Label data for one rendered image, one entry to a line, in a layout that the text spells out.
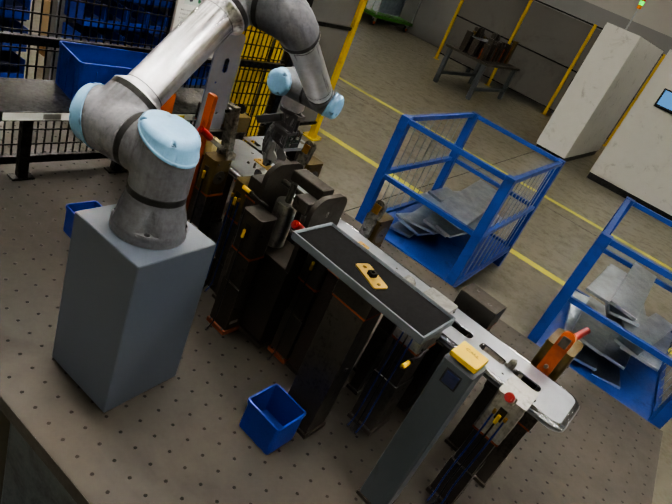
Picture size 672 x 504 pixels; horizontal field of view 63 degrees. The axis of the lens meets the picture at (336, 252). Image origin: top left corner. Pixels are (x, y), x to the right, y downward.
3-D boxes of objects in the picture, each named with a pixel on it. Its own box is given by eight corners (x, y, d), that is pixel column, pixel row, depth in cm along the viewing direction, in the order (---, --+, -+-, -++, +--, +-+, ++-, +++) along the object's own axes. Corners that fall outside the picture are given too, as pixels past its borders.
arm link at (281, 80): (301, 79, 151) (319, 77, 161) (268, 62, 154) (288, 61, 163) (292, 106, 155) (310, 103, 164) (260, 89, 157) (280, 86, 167)
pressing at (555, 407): (584, 400, 140) (588, 396, 140) (557, 440, 123) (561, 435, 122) (240, 139, 199) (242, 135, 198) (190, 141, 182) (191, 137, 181)
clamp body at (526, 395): (463, 493, 139) (540, 395, 122) (441, 519, 130) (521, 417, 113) (440, 472, 142) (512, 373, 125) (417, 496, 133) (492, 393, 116)
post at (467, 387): (397, 500, 130) (489, 368, 109) (380, 518, 124) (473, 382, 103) (374, 476, 133) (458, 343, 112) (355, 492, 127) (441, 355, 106)
